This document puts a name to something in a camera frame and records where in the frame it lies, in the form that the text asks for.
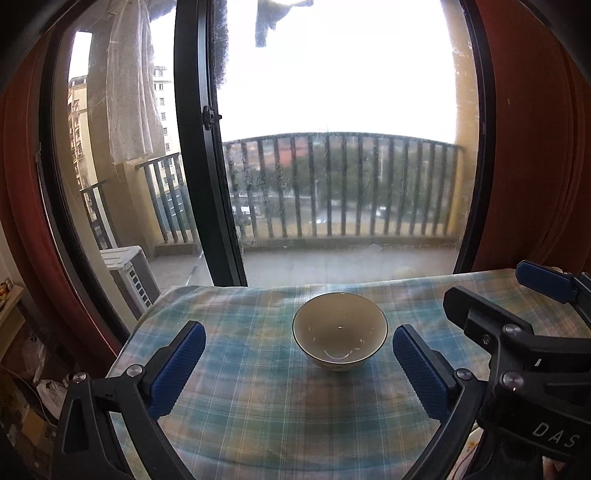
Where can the black window frame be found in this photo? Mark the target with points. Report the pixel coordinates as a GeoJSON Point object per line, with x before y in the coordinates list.
{"type": "Point", "coordinates": [198, 184]}

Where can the wooden shelf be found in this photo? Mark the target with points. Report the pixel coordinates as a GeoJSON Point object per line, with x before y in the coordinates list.
{"type": "Point", "coordinates": [9, 318]}

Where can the balcony metal railing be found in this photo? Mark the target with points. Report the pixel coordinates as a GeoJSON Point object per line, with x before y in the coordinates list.
{"type": "Point", "coordinates": [351, 184]}

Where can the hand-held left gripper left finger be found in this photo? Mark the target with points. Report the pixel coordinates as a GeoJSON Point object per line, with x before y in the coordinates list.
{"type": "Point", "coordinates": [178, 369]}

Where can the white plastic bag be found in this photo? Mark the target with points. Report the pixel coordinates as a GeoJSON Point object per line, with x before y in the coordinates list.
{"type": "Point", "coordinates": [51, 392]}

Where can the outdoor air conditioner unit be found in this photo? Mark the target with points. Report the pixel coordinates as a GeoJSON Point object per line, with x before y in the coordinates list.
{"type": "Point", "coordinates": [131, 274]}

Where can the rust orange curtain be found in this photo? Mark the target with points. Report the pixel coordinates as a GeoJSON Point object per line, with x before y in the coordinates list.
{"type": "Point", "coordinates": [531, 138]}
{"type": "Point", "coordinates": [23, 184]}

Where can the plaid pastel tablecloth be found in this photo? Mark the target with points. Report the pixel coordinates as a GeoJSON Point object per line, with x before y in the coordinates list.
{"type": "Point", "coordinates": [277, 406]}

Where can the large leaf-patterned ceramic bowl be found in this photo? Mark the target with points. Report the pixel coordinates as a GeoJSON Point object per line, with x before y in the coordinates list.
{"type": "Point", "coordinates": [339, 330]}

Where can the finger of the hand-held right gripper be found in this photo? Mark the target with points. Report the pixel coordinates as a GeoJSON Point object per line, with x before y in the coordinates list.
{"type": "Point", "coordinates": [485, 318]}
{"type": "Point", "coordinates": [540, 279]}

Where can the hanging white garment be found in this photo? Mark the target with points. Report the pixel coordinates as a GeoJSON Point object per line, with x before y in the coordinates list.
{"type": "Point", "coordinates": [129, 83]}

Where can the hanging dark garment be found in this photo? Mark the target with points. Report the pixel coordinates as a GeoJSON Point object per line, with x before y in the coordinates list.
{"type": "Point", "coordinates": [268, 23]}

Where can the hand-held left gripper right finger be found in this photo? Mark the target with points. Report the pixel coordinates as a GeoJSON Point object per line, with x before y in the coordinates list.
{"type": "Point", "coordinates": [420, 374]}

